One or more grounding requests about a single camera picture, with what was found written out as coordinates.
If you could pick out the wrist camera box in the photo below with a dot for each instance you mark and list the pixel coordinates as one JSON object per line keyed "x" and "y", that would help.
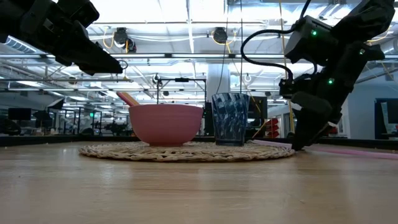
{"x": 311, "y": 40}
{"x": 79, "y": 12}

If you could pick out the blue framed screen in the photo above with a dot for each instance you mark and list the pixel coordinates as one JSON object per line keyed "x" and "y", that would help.
{"x": 381, "y": 118}

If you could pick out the grey faceted plastic tumbler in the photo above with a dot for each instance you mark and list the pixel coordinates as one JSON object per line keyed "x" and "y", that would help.
{"x": 230, "y": 118}

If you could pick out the black aluminium table frame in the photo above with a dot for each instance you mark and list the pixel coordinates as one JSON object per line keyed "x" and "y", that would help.
{"x": 46, "y": 140}

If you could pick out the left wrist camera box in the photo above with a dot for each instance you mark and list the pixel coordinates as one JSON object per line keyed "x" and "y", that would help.
{"x": 79, "y": 12}

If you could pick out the red storage bins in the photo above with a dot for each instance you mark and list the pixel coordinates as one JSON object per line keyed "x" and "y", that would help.
{"x": 273, "y": 124}

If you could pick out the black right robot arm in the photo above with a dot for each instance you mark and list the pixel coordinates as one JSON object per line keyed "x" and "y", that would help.
{"x": 367, "y": 18}

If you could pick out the pink bowl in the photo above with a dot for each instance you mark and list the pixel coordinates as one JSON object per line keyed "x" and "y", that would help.
{"x": 164, "y": 124}

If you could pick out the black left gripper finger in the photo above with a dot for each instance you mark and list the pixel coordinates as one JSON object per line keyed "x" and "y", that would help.
{"x": 90, "y": 53}

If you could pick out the round woven straw placemat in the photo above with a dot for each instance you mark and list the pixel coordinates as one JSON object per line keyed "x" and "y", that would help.
{"x": 186, "y": 154}

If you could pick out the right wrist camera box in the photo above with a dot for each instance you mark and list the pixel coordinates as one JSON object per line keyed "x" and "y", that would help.
{"x": 311, "y": 40}

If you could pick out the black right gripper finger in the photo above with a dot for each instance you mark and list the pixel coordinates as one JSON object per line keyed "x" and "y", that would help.
{"x": 311, "y": 121}
{"x": 329, "y": 128}

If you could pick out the dark monitor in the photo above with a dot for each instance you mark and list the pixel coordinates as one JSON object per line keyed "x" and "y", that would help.
{"x": 19, "y": 114}

